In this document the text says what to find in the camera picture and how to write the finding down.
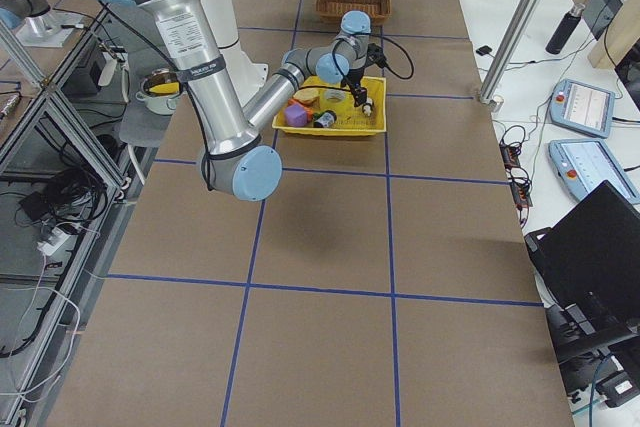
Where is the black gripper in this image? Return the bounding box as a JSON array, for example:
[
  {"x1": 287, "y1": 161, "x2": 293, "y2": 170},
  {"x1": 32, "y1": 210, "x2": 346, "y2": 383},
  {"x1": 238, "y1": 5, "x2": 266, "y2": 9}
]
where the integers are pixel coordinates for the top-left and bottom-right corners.
[{"x1": 342, "y1": 67, "x2": 368, "y2": 107}]

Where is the yellow tape roll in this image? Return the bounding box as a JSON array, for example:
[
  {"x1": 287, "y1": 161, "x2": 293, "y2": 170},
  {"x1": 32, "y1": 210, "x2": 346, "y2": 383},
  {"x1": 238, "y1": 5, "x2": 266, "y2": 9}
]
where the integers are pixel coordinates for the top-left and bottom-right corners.
[{"x1": 323, "y1": 89, "x2": 346, "y2": 103}]

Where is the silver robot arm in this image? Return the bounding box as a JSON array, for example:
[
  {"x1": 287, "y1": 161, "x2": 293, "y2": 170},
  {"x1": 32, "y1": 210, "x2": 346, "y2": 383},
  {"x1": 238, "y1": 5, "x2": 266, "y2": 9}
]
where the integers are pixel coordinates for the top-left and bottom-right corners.
[{"x1": 100, "y1": 0, "x2": 371, "y2": 201}]

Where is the yellow woven basket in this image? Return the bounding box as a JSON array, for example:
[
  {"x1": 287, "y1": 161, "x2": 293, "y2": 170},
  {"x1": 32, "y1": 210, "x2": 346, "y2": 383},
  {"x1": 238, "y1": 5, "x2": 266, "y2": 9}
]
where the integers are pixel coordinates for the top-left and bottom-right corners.
[{"x1": 272, "y1": 76, "x2": 387, "y2": 137}]

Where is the brown wicker basket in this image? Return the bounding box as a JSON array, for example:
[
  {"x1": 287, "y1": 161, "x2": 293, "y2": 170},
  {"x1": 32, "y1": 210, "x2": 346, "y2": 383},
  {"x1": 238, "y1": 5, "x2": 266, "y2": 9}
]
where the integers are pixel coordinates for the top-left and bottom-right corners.
[{"x1": 315, "y1": 0, "x2": 392, "y2": 26}]

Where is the toy panda figure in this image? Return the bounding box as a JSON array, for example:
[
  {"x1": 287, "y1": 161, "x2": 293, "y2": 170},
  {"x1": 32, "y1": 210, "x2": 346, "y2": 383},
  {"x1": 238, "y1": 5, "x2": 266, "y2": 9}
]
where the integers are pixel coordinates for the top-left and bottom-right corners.
[{"x1": 362, "y1": 98, "x2": 374, "y2": 117}]

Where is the black white can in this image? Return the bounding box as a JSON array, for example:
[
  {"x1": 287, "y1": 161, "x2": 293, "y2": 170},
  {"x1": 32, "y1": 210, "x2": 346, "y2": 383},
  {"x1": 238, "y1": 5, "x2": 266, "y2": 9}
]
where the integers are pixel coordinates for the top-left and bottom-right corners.
[{"x1": 313, "y1": 110, "x2": 337, "y2": 129}]

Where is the bitten bread toy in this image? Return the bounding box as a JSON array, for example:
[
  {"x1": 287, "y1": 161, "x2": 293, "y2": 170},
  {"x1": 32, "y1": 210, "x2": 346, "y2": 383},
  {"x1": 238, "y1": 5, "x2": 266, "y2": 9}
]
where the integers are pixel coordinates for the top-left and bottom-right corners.
[{"x1": 293, "y1": 87, "x2": 320, "y2": 105}]

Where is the purple foam cube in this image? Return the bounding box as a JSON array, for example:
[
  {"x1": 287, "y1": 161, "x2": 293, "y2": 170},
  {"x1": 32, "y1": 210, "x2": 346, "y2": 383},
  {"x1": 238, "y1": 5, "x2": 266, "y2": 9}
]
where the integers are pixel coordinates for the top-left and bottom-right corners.
[{"x1": 284, "y1": 103, "x2": 308, "y2": 128}]

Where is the orange toy carrot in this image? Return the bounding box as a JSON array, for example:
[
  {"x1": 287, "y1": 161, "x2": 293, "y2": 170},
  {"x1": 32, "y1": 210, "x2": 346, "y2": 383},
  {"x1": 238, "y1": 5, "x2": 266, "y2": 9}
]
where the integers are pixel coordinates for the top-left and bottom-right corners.
[{"x1": 287, "y1": 98, "x2": 320, "y2": 117}]

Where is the small black device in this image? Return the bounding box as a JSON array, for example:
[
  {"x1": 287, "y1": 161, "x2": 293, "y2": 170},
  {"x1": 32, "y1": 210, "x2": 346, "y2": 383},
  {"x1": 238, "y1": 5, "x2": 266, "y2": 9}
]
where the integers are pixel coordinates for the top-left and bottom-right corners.
[{"x1": 475, "y1": 45, "x2": 492, "y2": 56}]

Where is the orange black usb hub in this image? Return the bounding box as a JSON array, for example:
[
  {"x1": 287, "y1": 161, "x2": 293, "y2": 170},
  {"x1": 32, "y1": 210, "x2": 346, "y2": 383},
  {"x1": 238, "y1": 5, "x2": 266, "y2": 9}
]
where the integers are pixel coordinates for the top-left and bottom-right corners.
[{"x1": 499, "y1": 144, "x2": 521, "y2": 169}]

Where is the steel pot with corn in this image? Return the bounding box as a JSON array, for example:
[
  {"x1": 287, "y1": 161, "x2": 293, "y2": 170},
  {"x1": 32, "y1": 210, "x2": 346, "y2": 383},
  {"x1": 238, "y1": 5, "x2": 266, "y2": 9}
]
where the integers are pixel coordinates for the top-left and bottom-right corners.
[{"x1": 135, "y1": 68, "x2": 183, "y2": 116}]

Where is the black water bottle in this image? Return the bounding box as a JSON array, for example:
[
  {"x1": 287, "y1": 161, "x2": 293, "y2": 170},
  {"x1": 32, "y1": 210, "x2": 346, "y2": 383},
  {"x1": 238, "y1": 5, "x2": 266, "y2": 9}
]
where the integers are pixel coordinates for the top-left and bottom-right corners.
[{"x1": 545, "y1": 3, "x2": 585, "y2": 55}]

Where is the upper teach pendant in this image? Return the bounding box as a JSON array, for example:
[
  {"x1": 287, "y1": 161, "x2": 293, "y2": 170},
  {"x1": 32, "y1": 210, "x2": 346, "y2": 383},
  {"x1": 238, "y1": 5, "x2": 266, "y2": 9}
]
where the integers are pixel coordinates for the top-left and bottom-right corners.
[{"x1": 549, "y1": 79, "x2": 616, "y2": 139}]

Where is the teach pendant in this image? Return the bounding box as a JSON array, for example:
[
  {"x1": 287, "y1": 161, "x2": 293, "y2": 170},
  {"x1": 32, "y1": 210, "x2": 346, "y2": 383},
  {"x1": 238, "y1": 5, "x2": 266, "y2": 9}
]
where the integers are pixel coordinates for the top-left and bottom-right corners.
[
  {"x1": 548, "y1": 139, "x2": 639, "y2": 205},
  {"x1": 549, "y1": 79, "x2": 616, "y2": 139}
]

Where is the lower teach pendant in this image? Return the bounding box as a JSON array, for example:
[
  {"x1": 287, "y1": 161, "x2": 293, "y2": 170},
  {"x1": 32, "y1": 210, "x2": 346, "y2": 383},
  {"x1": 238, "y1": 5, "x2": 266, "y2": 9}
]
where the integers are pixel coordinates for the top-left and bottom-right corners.
[{"x1": 548, "y1": 139, "x2": 639, "y2": 205}]

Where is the white power strip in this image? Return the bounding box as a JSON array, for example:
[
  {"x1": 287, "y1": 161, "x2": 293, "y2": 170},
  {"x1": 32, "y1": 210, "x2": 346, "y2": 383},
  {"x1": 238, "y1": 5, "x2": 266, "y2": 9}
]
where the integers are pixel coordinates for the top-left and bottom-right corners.
[{"x1": 37, "y1": 227, "x2": 71, "y2": 257}]

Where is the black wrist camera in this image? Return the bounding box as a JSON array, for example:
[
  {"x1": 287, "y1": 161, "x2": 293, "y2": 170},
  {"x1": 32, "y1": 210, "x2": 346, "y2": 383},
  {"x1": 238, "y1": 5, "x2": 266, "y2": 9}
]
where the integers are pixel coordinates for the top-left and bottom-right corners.
[{"x1": 366, "y1": 43, "x2": 387, "y2": 69}]

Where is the aluminium frame post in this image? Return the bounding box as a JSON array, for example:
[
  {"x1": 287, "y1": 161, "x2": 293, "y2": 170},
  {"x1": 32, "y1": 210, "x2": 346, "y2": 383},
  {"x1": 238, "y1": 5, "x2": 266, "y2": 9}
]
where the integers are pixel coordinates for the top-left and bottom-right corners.
[{"x1": 478, "y1": 0, "x2": 541, "y2": 108}]

